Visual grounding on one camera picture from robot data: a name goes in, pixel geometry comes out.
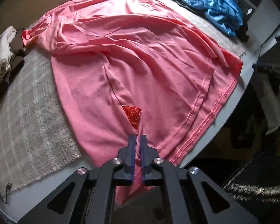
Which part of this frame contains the pink shirt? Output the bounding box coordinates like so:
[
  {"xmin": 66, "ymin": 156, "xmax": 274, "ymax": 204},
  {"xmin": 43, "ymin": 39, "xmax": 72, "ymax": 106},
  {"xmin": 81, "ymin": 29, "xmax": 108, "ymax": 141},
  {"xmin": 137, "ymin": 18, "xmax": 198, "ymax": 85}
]
[{"xmin": 21, "ymin": 0, "xmax": 244, "ymax": 206}]

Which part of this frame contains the cream folded garment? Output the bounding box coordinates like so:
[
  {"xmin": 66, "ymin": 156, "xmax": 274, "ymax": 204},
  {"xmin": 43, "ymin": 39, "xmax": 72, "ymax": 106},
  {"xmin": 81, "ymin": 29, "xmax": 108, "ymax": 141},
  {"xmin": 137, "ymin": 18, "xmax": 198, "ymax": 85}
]
[{"xmin": 0, "ymin": 26, "xmax": 17, "ymax": 109}]

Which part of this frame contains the checked beige mat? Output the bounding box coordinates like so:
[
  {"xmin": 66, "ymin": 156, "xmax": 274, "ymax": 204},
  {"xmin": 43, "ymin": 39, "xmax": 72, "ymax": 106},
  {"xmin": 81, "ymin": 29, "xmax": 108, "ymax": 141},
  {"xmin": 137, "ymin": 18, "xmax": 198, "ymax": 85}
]
[{"xmin": 0, "ymin": 0, "xmax": 248, "ymax": 192}]

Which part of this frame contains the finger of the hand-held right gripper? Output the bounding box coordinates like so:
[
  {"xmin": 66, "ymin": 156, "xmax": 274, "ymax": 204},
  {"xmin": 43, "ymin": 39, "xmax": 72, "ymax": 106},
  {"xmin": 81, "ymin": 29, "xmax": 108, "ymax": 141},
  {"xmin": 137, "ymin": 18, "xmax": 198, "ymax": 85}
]
[{"xmin": 252, "ymin": 62, "xmax": 280, "ymax": 73}]

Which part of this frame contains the shiny blue garment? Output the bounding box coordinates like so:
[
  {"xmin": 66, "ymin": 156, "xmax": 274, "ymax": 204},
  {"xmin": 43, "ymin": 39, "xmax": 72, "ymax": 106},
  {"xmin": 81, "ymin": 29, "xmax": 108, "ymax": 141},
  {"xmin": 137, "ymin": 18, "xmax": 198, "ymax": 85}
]
[{"xmin": 183, "ymin": 0, "xmax": 244, "ymax": 36}]

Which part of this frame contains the black cable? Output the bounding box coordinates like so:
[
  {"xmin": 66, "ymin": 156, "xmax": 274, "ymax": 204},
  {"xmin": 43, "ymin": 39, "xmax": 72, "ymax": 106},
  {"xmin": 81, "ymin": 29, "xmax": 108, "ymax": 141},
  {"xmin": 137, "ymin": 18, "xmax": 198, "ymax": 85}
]
[{"xmin": 0, "ymin": 183, "xmax": 13, "ymax": 204}]

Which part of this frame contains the brown folded garment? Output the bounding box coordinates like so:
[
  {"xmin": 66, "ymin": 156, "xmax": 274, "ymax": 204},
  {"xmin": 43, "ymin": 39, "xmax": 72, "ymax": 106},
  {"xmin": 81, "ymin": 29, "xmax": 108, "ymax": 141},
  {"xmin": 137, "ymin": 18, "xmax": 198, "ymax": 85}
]
[{"xmin": 5, "ymin": 49, "xmax": 26, "ymax": 87}]

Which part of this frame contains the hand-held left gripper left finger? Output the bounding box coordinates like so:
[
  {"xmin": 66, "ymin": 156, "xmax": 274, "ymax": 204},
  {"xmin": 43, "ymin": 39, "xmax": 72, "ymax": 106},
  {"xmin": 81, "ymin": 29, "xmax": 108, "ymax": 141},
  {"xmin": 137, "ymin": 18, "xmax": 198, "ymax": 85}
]
[{"xmin": 17, "ymin": 134, "xmax": 136, "ymax": 224}]

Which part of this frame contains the light brown board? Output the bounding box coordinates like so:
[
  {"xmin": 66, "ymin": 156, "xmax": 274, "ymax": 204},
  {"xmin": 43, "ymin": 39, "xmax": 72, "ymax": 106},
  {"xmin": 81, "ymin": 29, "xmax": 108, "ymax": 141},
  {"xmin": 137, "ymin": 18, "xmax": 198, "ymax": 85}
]
[{"xmin": 0, "ymin": 0, "xmax": 87, "ymax": 45}]

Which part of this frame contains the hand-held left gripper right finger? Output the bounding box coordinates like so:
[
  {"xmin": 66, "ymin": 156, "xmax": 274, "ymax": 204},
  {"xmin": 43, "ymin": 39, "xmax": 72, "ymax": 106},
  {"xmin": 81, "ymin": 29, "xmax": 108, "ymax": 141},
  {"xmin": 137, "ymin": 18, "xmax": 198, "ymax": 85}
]
[{"xmin": 141, "ymin": 134, "xmax": 259, "ymax": 224}]

